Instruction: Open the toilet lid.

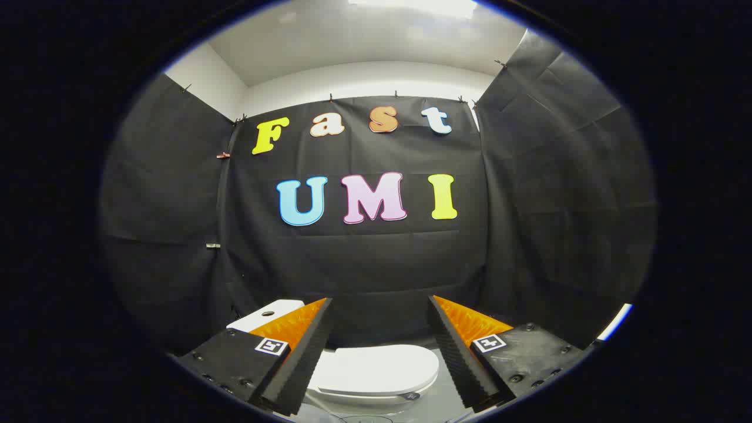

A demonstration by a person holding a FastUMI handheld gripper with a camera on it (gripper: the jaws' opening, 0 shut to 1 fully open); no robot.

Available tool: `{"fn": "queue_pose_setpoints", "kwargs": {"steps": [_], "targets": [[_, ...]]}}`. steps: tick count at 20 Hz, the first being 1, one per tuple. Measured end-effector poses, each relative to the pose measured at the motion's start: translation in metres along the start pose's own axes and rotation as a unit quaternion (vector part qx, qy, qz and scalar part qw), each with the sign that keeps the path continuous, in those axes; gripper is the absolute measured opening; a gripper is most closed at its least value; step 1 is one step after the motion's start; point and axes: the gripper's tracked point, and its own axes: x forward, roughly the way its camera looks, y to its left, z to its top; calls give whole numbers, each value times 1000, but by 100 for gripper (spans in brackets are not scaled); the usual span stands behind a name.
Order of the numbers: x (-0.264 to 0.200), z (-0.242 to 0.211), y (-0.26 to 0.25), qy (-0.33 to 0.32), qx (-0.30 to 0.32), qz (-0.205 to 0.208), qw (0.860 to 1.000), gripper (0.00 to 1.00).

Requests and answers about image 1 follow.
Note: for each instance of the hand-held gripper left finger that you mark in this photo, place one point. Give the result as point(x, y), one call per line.
point(305, 358)

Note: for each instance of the black backdrop cloth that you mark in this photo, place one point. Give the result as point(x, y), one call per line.
point(376, 264)

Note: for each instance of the white toilet lid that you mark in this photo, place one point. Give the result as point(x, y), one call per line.
point(376, 367)

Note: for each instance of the white toilet with tank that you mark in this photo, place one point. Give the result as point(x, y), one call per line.
point(273, 309)

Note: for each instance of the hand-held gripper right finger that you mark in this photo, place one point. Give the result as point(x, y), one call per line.
point(455, 352)

